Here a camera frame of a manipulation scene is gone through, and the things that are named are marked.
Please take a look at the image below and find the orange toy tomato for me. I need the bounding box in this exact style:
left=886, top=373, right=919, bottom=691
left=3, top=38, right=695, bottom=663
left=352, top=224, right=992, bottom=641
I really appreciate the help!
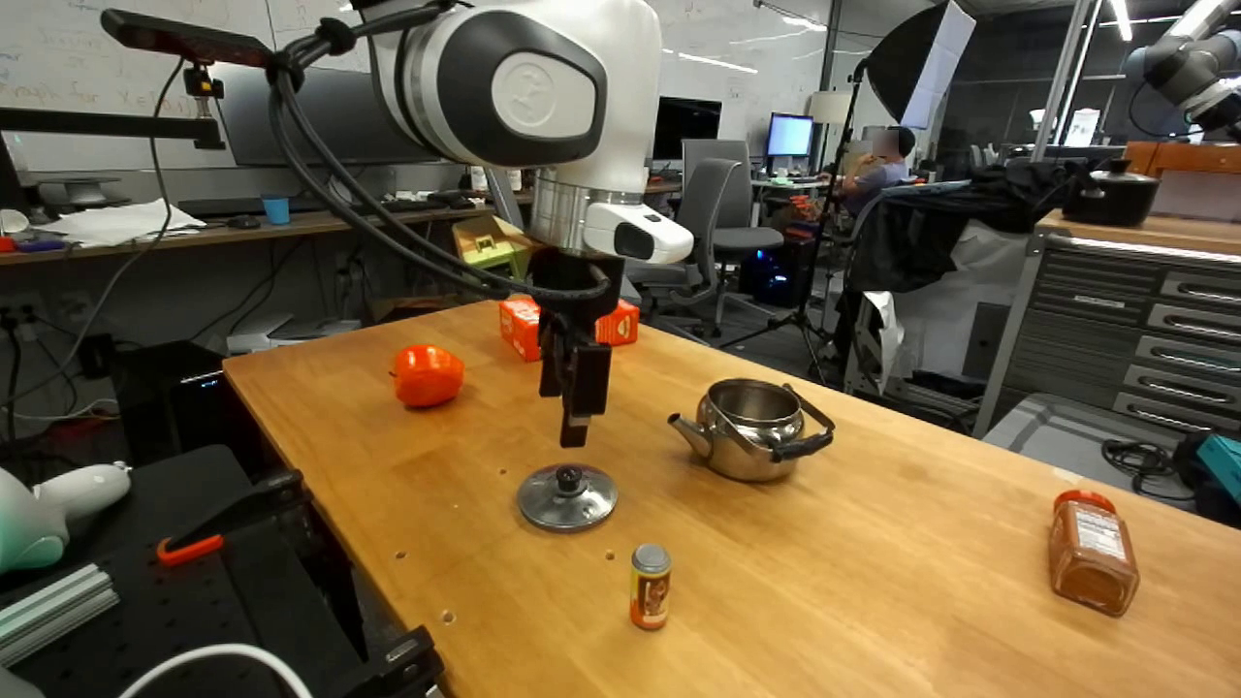
left=391, top=347, right=466, bottom=409

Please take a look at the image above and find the silver metal kettle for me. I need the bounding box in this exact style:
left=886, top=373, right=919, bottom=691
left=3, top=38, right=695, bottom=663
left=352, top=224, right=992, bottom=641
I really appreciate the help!
left=670, top=376, right=832, bottom=486

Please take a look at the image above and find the orange cracker box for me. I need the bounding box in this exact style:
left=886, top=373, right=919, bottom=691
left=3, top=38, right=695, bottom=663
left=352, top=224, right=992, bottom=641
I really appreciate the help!
left=500, top=296, right=639, bottom=361

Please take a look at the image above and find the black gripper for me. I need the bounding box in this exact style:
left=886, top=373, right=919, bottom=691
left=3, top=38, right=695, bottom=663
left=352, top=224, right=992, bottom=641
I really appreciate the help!
left=529, top=248, right=620, bottom=449

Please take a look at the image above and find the blue cup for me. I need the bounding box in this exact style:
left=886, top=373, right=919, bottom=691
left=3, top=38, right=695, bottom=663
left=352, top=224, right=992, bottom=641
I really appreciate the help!
left=258, top=198, right=289, bottom=224

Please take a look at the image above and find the orange spice bottle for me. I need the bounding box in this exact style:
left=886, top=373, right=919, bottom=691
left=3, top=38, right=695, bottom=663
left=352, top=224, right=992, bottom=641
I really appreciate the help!
left=1047, top=488, right=1140, bottom=618

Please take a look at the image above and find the seated person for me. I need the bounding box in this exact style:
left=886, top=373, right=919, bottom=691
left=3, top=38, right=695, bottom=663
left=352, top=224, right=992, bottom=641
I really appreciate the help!
left=832, top=123, right=916, bottom=212

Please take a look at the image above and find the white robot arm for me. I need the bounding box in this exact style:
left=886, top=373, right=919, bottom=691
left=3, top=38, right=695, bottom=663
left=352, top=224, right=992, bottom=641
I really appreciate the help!
left=267, top=0, right=695, bottom=446

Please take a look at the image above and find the teal and black bag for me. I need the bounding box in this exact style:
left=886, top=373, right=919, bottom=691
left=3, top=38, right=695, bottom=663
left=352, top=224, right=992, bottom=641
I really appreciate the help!
left=1100, top=431, right=1241, bottom=526

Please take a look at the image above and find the silver kettle lid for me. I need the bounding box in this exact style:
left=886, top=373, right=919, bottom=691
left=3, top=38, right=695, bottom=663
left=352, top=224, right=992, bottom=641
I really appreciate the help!
left=515, top=466, right=620, bottom=537

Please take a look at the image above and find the black pot on cabinet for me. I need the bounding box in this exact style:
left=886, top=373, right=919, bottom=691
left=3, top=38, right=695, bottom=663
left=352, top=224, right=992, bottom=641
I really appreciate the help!
left=1063, top=170, right=1155, bottom=224

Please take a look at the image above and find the grey drawer cabinet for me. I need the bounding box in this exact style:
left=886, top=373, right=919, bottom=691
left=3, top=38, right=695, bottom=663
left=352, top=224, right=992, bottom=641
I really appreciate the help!
left=977, top=212, right=1241, bottom=431

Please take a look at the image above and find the computer monitor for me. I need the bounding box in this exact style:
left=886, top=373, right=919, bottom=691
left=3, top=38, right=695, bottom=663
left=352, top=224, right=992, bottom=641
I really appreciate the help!
left=765, top=113, right=814, bottom=158

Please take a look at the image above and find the black camera on boom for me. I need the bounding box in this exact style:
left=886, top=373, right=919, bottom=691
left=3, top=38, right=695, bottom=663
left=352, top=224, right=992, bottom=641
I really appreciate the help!
left=102, top=7, right=272, bottom=66

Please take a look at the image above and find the orange handled clamp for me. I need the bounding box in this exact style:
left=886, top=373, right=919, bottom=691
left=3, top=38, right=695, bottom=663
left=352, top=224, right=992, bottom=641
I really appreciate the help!
left=156, top=472, right=302, bottom=569

